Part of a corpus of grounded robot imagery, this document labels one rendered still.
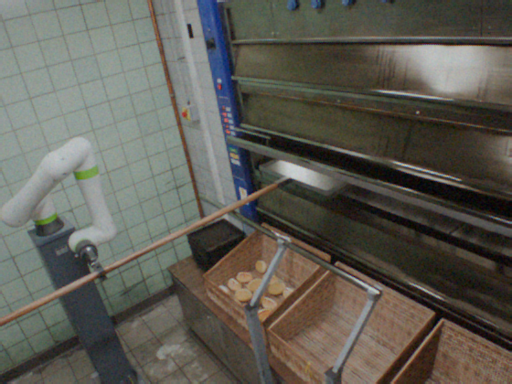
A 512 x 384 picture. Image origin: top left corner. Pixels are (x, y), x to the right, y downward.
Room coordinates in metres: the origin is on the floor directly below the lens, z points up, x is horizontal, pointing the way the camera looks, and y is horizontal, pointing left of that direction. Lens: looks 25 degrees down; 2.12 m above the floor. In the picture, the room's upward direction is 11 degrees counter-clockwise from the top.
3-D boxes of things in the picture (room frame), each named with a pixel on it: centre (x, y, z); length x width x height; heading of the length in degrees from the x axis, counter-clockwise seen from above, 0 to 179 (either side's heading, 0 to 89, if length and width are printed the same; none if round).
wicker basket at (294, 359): (1.36, -0.29, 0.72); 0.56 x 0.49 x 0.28; 31
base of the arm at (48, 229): (2.00, 1.10, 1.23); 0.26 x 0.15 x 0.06; 35
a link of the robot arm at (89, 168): (1.85, 0.74, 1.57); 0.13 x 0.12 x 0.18; 163
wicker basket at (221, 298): (1.87, 0.02, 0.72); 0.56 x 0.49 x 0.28; 32
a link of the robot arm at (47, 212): (1.94, 1.07, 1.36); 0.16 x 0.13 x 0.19; 163
